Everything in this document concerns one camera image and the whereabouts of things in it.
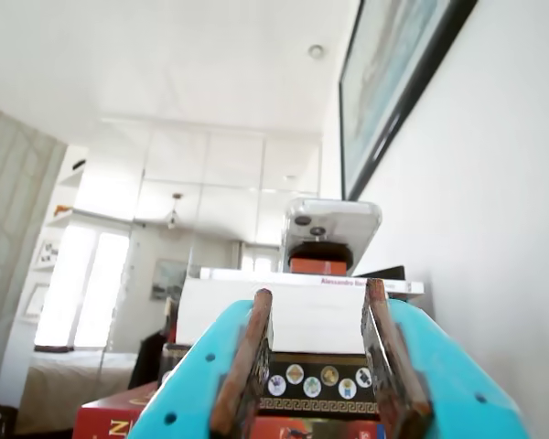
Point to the white wall shelves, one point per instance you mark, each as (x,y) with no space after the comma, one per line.
(68,183)

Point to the beige bed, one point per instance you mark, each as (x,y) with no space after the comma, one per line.
(73,388)

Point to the white framed wall picture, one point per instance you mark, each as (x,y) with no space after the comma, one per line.
(47,252)
(37,301)

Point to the small landscape painting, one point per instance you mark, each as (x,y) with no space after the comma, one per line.
(168,279)

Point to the black framed wall picture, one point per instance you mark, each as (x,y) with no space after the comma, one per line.
(384,82)

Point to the bright window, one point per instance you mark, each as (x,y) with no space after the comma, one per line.
(82,283)

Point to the recessed ceiling spotlight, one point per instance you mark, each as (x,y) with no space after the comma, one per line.
(316,51)

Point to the smartphone in clear case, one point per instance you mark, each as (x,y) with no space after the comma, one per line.
(338,219)

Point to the black game box greek pattern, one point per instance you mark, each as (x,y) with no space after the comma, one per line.
(315,402)

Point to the mirrored wardrobe doors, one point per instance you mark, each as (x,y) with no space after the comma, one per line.
(233,160)

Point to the thick white book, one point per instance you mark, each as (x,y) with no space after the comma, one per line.
(315,320)

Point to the thin black book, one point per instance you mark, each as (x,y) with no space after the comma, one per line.
(384,273)

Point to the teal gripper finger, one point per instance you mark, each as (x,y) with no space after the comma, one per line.
(192,388)
(453,388)

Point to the small orange box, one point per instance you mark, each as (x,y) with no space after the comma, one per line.
(318,266)

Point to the white Alessandro Baricco book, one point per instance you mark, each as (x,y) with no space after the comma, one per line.
(238,273)

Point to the red Catan Duel box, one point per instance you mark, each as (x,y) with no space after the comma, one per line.
(105,420)

